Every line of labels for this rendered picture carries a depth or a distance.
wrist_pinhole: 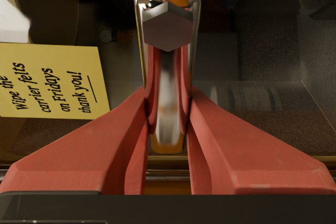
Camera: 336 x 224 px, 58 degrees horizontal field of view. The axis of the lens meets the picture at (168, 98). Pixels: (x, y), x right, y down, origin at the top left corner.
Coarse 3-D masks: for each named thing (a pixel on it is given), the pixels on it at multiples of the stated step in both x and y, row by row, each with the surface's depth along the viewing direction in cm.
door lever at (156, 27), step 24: (144, 0) 7; (168, 0) 7; (192, 0) 7; (144, 24) 7; (168, 24) 7; (192, 24) 7; (144, 48) 8; (168, 48) 7; (192, 48) 8; (144, 72) 9; (168, 72) 9; (192, 72) 9; (168, 96) 10; (168, 120) 11; (168, 144) 13
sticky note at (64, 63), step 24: (0, 48) 15; (24, 48) 15; (48, 48) 15; (72, 48) 15; (96, 48) 15; (0, 72) 17; (24, 72) 17; (48, 72) 17; (72, 72) 17; (96, 72) 17; (0, 96) 19; (24, 96) 19; (48, 96) 19; (72, 96) 19; (96, 96) 19
